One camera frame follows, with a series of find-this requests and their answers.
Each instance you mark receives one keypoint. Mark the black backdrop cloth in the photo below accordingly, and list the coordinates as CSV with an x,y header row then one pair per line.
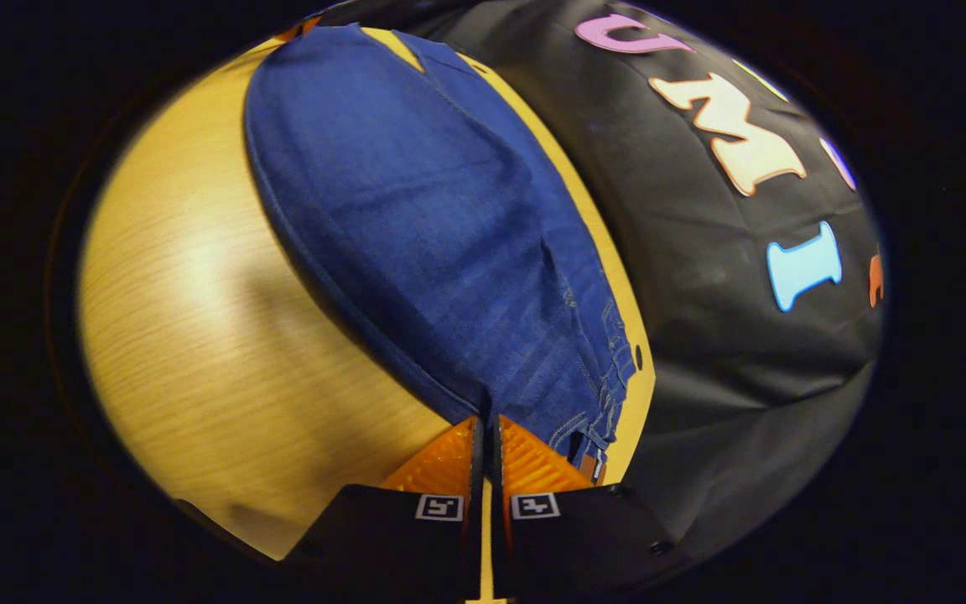
x,y
701,335

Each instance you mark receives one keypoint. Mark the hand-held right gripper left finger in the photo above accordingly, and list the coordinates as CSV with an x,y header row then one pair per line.
x,y
475,537

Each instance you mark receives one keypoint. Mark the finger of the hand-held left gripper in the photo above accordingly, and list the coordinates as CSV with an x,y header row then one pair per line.
x,y
297,30

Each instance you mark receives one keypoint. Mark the blue denim jeans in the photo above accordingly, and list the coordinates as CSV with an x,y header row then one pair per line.
x,y
416,235

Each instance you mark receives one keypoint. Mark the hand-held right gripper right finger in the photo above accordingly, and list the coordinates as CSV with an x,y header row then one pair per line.
x,y
499,537

